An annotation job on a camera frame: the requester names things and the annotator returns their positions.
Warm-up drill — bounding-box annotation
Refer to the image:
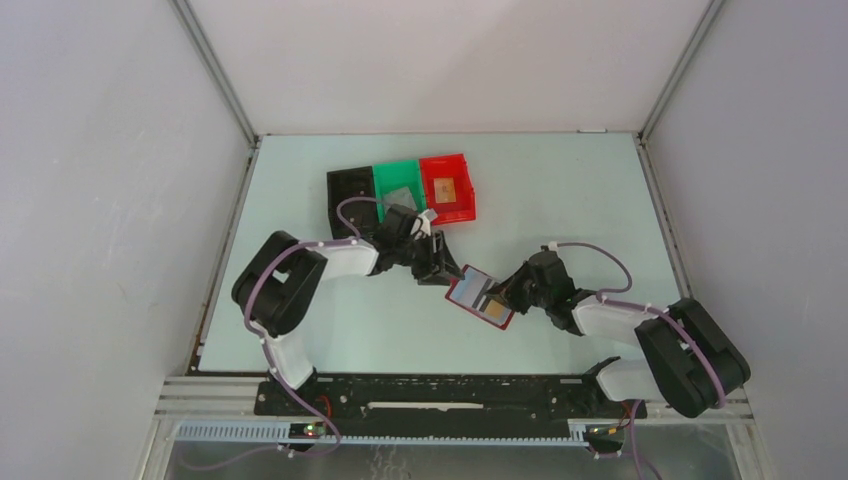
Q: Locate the red leather card holder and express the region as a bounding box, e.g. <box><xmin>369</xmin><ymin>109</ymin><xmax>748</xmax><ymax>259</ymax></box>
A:
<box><xmin>445</xmin><ymin>264</ymin><xmax>515</xmax><ymax>331</ymax></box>

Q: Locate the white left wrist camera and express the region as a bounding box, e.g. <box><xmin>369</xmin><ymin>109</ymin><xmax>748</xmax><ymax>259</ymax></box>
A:
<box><xmin>417</xmin><ymin>209</ymin><xmax>438</xmax><ymax>237</ymax></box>

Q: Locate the grey slotted cable duct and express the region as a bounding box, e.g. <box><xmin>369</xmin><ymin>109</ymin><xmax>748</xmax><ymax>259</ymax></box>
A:
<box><xmin>173</xmin><ymin>423</ymin><xmax>591</xmax><ymax>446</ymax></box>

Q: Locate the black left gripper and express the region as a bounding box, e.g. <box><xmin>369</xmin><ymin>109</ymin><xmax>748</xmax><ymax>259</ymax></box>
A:
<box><xmin>394</xmin><ymin>232</ymin><xmax>464</xmax><ymax>288</ymax></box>

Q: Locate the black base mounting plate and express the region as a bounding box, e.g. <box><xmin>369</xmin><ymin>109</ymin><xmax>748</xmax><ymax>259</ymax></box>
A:
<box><xmin>254</xmin><ymin>373</ymin><xmax>646</xmax><ymax>440</ymax></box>

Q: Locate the aluminium frame rail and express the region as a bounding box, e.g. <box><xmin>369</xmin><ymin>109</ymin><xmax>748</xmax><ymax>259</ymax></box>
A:
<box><xmin>154</xmin><ymin>376</ymin><xmax>265</xmax><ymax>420</ymax></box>

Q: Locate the green plastic bin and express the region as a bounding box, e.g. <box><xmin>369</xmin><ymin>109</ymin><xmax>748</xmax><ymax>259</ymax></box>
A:
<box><xmin>372</xmin><ymin>159</ymin><xmax>427</xmax><ymax>212</ymax></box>

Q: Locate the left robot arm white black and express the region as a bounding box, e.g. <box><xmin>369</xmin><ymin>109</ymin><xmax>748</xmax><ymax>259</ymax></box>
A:
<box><xmin>231</xmin><ymin>204</ymin><xmax>464</xmax><ymax>417</ymax></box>

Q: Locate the red plastic bin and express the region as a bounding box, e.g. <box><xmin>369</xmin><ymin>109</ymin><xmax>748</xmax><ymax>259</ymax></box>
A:
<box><xmin>419</xmin><ymin>153</ymin><xmax>477</xmax><ymax>225</ymax></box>

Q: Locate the orange tan credit card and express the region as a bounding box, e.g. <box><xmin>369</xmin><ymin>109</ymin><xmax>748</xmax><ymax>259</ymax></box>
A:
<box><xmin>480</xmin><ymin>299</ymin><xmax>513</xmax><ymax>328</ymax></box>

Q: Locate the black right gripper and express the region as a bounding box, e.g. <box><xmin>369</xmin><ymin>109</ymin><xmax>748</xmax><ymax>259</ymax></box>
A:
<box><xmin>486</xmin><ymin>261</ymin><xmax>552</xmax><ymax>316</ymax></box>

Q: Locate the grey card in green bin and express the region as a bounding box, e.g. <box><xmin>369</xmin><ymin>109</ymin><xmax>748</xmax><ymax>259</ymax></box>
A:
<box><xmin>383</xmin><ymin>186</ymin><xmax>418</xmax><ymax>211</ymax></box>

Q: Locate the orange card in red bin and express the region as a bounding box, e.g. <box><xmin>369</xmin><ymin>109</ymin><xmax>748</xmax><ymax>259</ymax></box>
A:
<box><xmin>433</xmin><ymin>177</ymin><xmax>456</xmax><ymax>204</ymax></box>

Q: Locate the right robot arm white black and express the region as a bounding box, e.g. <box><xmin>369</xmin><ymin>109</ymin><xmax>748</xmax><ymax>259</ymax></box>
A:
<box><xmin>485</xmin><ymin>244</ymin><xmax>751</xmax><ymax>418</ymax></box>

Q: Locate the black plastic bin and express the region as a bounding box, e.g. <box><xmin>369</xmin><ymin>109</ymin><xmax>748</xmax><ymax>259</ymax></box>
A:
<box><xmin>326</xmin><ymin>166</ymin><xmax>379</xmax><ymax>239</ymax></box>

